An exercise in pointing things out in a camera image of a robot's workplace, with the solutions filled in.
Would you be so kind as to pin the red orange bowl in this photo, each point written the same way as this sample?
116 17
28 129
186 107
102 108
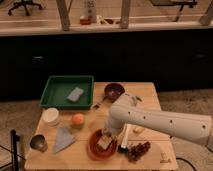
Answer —
95 152

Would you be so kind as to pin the bunch of red grapes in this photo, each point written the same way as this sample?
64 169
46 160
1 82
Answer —
137 151

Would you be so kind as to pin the black tripod stand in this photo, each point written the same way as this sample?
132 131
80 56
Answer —
16 159

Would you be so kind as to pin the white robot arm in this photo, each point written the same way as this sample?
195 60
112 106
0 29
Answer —
191 127

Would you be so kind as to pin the metal cup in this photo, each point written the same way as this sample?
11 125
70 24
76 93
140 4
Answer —
39 143

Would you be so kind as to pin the white round container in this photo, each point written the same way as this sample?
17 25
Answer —
51 116

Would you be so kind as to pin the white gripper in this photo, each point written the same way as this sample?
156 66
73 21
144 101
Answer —
113 127

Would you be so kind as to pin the green plastic tray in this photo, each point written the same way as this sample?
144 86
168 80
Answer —
58 88

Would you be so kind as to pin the grey blue sponge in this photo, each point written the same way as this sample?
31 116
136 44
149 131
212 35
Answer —
75 94

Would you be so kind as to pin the black office chair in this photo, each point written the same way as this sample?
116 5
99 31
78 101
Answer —
25 4

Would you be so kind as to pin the grey blue folded cloth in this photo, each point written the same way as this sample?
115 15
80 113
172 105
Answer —
63 139

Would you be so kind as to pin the red object on shelf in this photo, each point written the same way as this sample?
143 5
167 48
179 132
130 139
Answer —
84 21

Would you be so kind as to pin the orange peach fruit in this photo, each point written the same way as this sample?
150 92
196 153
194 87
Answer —
77 120

